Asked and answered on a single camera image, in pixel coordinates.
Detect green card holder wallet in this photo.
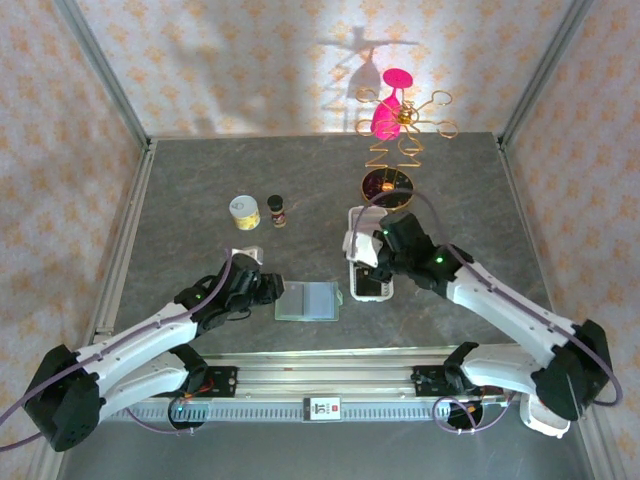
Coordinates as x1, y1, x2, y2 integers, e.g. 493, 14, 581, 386
274, 280, 345, 322

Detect stack of credit cards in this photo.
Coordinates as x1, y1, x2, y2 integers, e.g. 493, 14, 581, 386
352, 209, 384, 234

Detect white perforated plastic basket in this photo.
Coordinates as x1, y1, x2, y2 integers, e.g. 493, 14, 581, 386
347, 205, 397, 302

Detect small spice bottle black cap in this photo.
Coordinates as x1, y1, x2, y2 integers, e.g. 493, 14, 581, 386
266, 194, 288, 230

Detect yellow tin can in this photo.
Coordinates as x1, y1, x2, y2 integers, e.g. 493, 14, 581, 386
228, 194, 262, 232

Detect white red label tag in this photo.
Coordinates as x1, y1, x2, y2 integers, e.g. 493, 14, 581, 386
302, 396, 344, 423

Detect pink wine glass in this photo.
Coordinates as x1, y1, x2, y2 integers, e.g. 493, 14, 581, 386
370, 68, 414, 142

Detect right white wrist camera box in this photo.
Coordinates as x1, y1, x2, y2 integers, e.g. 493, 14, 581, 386
342, 230, 383, 269

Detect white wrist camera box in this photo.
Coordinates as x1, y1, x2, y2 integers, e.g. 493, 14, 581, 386
230, 245, 265, 267
342, 230, 383, 269

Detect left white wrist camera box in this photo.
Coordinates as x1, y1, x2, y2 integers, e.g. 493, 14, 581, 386
230, 245, 265, 267

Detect gold wire glass rack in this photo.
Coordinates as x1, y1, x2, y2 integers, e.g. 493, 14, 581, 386
354, 88, 460, 211

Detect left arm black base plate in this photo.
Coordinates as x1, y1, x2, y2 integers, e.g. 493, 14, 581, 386
147, 366, 239, 400

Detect aluminium mounting rail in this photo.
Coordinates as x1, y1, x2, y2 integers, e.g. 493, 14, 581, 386
52, 349, 600, 402

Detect aluminium table side rail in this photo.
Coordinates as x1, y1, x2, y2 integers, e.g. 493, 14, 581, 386
82, 139, 157, 361
494, 135, 571, 360

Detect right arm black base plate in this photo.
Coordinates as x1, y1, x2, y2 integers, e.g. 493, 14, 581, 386
412, 364, 502, 399

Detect grey slotted cable duct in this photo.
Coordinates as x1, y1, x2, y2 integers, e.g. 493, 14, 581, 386
99, 402, 524, 424

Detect black round cable grommet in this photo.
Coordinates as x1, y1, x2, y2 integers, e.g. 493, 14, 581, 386
168, 398, 209, 433
446, 399, 485, 432

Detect aluminium frame post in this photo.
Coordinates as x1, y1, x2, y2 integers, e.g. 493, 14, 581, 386
569, 417, 619, 480
27, 447, 69, 480
499, 0, 596, 149
52, 0, 154, 151

